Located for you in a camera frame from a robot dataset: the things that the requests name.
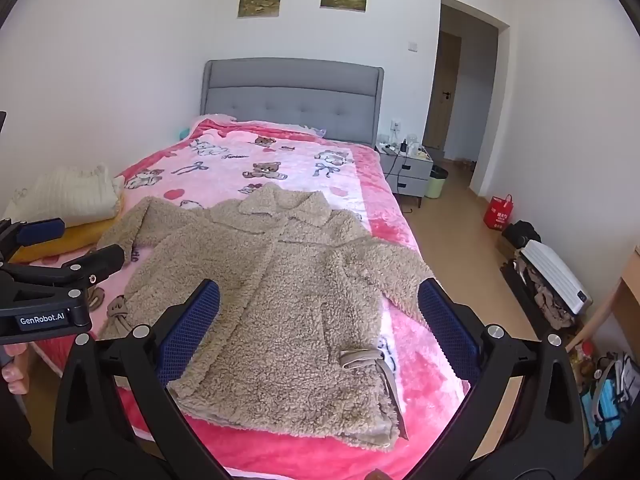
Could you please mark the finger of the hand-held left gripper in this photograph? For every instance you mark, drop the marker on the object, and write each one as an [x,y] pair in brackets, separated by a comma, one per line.
[85,265]
[45,230]

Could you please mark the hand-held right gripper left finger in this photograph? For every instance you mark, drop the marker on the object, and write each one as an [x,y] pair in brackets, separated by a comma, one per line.
[192,325]

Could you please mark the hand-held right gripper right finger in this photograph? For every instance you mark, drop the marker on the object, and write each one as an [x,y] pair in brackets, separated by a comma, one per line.
[445,325]

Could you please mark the beige fleece coat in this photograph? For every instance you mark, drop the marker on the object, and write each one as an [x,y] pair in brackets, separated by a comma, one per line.
[295,290]

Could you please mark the pile of brown clothes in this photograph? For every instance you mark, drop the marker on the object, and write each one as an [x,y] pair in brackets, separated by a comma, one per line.
[547,300]

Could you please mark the person's left hand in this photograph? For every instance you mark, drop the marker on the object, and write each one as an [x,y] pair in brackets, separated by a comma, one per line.
[12,375]

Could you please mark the yellow cloth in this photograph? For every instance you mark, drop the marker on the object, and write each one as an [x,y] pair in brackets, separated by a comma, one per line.
[60,240]

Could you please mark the white knitted sweater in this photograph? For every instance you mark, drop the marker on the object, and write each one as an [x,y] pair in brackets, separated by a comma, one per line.
[65,195]

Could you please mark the black bag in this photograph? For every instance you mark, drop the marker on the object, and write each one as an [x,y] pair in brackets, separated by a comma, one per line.
[521,234]

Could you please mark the white electric heater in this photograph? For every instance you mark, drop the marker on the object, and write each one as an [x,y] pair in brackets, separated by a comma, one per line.
[555,275]

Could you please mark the red paper bag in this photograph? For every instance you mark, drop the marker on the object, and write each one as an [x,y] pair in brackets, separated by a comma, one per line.
[499,212]

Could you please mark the light green trash bin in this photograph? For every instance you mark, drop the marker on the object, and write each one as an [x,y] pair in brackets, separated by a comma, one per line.
[436,182]

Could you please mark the grey nightstand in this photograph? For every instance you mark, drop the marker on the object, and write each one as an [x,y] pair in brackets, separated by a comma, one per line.
[407,172]

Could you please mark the wooden desk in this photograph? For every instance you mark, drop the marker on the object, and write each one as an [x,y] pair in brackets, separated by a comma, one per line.
[615,300]

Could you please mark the grey blue backpack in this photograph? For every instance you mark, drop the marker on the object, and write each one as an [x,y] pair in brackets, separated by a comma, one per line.
[607,400]

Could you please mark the pink printed blanket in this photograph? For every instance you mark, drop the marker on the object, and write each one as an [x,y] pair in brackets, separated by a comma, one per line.
[295,155]

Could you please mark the wooden door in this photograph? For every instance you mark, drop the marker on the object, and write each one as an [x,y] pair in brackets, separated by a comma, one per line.
[442,92]

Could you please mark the grey upholstered headboard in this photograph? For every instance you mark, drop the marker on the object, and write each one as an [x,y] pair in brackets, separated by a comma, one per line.
[292,97]

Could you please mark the white wall socket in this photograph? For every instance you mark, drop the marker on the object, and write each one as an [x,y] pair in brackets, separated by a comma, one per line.
[396,125]

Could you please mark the white light switch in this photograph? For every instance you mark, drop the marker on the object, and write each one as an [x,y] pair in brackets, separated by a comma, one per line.
[412,46]

